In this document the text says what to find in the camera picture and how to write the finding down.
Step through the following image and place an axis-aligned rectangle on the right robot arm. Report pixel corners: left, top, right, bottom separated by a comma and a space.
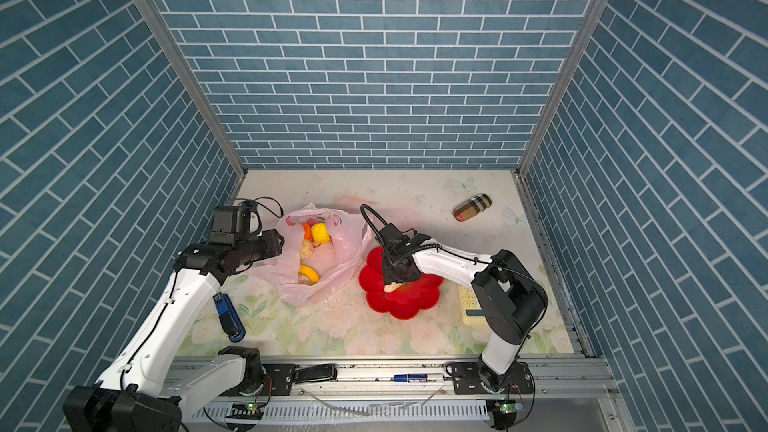
374, 224, 549, 393

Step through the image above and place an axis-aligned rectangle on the yellow fake banana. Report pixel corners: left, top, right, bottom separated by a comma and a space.
298, 264, 321, 286

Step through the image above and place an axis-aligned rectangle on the aluminium right corner post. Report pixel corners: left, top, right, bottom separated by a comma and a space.
517, 0, 609, 177

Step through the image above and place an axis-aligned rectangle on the aluminium front rail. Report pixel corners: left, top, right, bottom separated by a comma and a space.
165, 357, 632, 431

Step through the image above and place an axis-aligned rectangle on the blue pen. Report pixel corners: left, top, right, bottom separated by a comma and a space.
391, 373, 430, 383

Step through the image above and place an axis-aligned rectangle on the yellow calculator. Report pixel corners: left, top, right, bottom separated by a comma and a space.
458, 286, 487, 327

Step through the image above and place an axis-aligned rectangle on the pink plastic bag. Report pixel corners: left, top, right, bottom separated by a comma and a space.
247, 204, 373, 307

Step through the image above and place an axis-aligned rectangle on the red flower-shaped bowl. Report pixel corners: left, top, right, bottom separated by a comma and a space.
358, 247, 444, 321

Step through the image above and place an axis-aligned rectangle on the yellow fake lemon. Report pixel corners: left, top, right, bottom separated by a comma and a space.
310, 222, 332, 245

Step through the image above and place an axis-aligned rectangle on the beige fake potato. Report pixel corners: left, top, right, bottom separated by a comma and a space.
384, 282, 403, 293

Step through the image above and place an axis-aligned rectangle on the blue stapler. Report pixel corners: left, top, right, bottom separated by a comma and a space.
213, 293, 246, 343

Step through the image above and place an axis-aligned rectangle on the aluminium left corner post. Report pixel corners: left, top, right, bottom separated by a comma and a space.
132, 0, 247, 179

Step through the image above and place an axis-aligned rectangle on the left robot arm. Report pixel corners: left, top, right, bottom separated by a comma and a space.
63, 229, 285, 431

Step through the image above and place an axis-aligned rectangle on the orange fake fruit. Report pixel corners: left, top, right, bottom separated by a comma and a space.
302, 223, 313, 242

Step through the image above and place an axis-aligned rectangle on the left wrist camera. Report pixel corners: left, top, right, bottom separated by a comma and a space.
207, 200, 262, 246

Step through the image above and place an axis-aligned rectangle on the plaid glasses case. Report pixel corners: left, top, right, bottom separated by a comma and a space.
452, 193, 492, 222

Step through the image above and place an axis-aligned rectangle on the aluminium corner post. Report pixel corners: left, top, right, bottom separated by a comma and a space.
517, 0, 609, 177
132, 0, 247, 179

